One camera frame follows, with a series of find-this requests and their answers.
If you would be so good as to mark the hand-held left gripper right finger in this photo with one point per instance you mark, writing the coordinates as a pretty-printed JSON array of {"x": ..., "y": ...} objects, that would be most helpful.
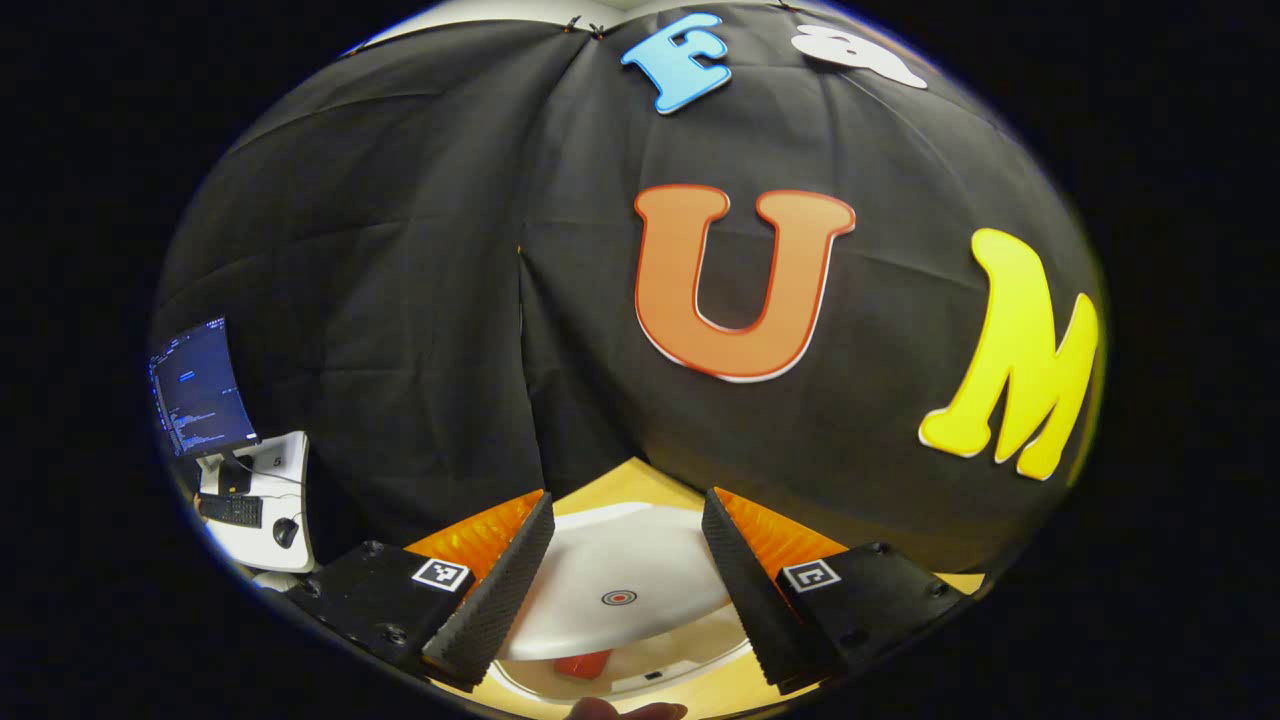
[{"x": 745, "y": 600}]

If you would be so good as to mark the black computer mouse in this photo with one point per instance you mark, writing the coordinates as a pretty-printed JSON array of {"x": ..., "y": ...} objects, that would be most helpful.
[{"x": 286, "y": 532}]

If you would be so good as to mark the black monitor stand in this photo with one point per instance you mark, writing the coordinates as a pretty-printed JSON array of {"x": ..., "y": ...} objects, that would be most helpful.
[{"x": 235, "y": 475}]

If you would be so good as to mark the white side table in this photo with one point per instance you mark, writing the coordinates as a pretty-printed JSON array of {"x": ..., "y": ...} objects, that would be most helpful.
[{"x": 285, "y": 480}]

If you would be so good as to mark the white desktop garbage bin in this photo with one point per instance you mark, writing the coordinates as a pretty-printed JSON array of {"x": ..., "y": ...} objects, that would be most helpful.
[{"x": 620, "y": 560}]

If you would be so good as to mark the black keyboard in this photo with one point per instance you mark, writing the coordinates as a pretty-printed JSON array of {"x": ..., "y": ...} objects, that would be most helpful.
[{"x": 230, "y": 510}]

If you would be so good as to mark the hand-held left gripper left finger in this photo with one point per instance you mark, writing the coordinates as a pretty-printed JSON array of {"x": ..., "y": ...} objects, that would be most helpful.
[{"x": 500, "y": 600}]

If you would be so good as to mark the orange pop can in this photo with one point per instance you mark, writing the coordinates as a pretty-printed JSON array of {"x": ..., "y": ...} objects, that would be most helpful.
[{"x": 585, "y": 665}]

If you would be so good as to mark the computer monitor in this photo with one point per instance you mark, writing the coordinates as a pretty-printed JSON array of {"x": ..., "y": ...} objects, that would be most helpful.
[{"x": 200, "y": 385}]

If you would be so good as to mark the black backdrop cloth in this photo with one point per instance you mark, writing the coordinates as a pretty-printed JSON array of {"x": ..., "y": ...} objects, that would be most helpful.
[{"x": 420, "y": 300}]

